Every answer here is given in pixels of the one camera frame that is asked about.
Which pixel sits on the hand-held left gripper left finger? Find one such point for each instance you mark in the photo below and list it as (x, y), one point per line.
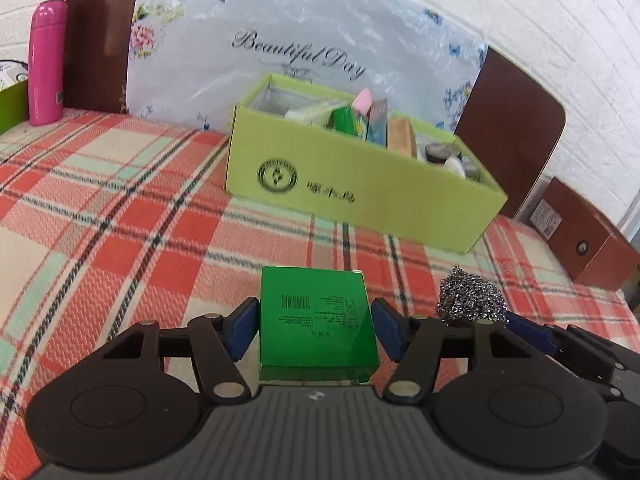
(242, 328)

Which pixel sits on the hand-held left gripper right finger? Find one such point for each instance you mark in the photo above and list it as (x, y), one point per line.
(387, 328)

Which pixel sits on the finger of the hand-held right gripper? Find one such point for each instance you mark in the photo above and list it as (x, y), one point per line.
(605, 345)
(532, 334)

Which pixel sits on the steel wool scourer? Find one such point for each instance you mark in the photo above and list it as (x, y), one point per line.
(470, 300)

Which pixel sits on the green packet box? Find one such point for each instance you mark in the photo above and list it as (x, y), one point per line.
(345, 119)
(315, 320)

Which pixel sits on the light green cardboard box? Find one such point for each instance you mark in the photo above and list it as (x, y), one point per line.
(375, 200)

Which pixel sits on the small dark tin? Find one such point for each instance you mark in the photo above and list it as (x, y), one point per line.
(437, 151)

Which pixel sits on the brown cardboard box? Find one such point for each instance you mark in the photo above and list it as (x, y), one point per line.
(575, 240)

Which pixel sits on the red plaid blanket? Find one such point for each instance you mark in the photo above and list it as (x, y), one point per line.
(125, 220)

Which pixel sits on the brown wooden headboard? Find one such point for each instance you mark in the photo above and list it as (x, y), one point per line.
(505, 125)

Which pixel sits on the floral printed plastic bag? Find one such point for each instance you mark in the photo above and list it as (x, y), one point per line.
(300, 20)

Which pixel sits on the green tray box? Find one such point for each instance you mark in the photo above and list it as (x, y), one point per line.
(12, 110)

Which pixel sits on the pink thermos bottle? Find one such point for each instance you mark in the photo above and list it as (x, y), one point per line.
(46, 70)

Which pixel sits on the white packet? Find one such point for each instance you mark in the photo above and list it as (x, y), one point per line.
(10, 75)

